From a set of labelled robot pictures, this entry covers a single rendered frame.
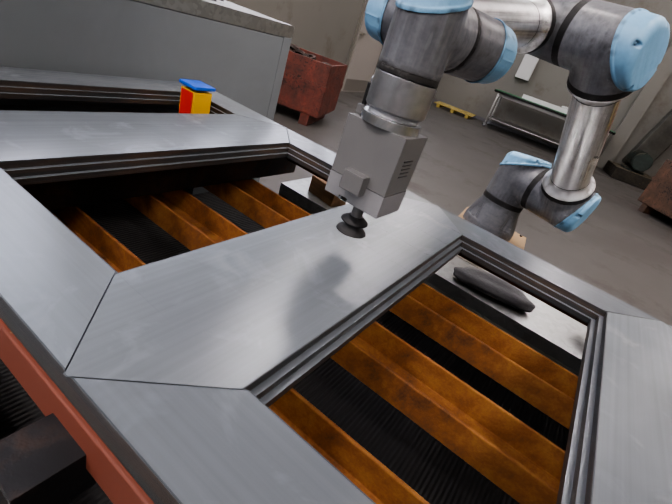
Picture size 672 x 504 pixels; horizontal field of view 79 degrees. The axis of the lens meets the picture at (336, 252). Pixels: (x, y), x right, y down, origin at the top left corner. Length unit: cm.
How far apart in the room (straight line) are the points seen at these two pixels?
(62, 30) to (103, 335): 87
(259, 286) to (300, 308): 5
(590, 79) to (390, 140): 50
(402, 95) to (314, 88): 434
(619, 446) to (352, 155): 42
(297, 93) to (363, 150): 439
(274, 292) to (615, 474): 37
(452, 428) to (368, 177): 34
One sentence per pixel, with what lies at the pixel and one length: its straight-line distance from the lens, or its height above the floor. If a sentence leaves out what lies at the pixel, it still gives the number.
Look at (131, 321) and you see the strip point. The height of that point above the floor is 84.
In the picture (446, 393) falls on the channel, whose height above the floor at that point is 69.
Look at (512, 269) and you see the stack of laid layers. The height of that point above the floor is 83.
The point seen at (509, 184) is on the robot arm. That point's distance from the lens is 121.
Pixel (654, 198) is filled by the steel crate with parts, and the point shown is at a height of 26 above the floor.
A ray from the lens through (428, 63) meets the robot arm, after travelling 49.
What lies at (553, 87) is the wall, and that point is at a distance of 1204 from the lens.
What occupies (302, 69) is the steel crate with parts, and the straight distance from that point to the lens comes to 486.
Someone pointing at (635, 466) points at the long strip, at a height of 84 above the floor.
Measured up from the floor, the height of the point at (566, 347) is 68.
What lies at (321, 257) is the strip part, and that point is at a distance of 55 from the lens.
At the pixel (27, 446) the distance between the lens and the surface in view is 42.
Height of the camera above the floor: 111
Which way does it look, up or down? 28 degrees down
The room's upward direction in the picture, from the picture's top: 19 degrees clockwise
